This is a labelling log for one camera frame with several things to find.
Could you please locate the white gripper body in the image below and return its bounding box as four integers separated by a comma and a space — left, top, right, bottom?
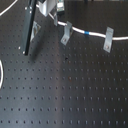
37, 0, 65, 17

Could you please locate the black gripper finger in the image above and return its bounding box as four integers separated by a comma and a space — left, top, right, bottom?
21, 0, 37, 55

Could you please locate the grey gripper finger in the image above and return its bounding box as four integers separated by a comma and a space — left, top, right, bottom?
49, 0, 58, 26

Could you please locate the white cable with blue tape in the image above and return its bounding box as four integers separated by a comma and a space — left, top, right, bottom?
35, 3, 128, 42

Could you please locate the grey metal cable clip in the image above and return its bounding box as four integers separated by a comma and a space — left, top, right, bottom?
103, 27, 114, 53
61, 22, 73, 45
31, 22, 41, 40

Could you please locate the white cable at left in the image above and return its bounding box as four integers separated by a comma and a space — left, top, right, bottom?
0, 0, 19, 88

